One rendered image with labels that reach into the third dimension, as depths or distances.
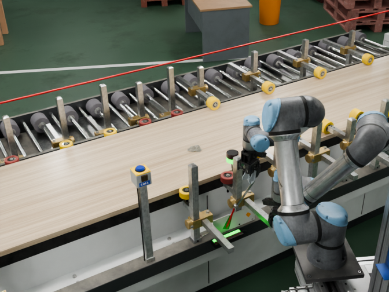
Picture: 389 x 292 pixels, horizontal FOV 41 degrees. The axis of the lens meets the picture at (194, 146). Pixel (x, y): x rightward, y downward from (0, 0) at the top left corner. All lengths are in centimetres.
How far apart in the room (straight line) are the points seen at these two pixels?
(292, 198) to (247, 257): 146
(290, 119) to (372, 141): 34
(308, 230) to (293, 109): 43
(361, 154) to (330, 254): 39
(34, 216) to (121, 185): 46
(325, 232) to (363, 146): 35
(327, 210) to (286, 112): 39
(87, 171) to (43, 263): 57
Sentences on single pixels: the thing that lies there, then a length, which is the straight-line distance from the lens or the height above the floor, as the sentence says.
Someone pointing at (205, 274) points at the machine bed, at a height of 20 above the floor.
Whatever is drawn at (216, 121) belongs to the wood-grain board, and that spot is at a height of 90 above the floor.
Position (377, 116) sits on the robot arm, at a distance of 214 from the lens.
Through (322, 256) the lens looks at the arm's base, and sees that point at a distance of 202.
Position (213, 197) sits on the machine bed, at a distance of 285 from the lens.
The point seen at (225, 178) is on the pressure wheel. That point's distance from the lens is 272.
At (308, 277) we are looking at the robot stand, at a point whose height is 104.
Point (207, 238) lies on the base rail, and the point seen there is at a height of 70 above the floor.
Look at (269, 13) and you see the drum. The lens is 794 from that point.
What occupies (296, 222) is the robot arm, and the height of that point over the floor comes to 126.
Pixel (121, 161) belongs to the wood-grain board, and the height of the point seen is 90.
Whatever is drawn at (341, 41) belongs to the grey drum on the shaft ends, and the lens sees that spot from 493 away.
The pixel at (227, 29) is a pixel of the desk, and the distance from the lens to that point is 655.
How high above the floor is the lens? 244
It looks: 31 degrees down
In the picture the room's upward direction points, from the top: 2 degrees counter-clockwise
